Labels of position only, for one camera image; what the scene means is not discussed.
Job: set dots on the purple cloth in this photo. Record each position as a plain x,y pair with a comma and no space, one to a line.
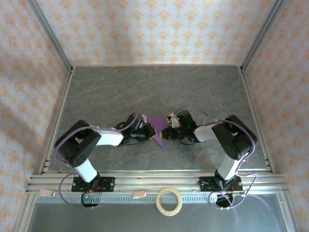
157,122

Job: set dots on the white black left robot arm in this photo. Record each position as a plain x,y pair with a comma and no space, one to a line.
111,137

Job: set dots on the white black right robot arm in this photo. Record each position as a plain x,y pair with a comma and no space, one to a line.
205,131

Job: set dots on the pink clip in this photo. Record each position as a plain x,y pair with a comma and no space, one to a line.
139,194
46,192

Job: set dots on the beige tape roll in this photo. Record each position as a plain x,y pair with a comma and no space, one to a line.
169,213

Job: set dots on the grey metal shelf panel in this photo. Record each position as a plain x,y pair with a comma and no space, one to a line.
120,220

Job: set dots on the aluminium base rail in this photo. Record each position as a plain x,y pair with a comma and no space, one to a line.
157,180

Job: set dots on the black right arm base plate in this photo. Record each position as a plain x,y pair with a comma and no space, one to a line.
205,184

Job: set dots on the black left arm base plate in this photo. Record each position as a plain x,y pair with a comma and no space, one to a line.
108,183

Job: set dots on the aluminium table side rail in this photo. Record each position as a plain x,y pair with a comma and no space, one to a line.
56,120
254,116

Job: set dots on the aluminium frame post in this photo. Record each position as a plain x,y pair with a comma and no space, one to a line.
51,36
262,36

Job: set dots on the aluminium frame leg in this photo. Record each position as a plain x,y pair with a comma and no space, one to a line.
287,212
24,212

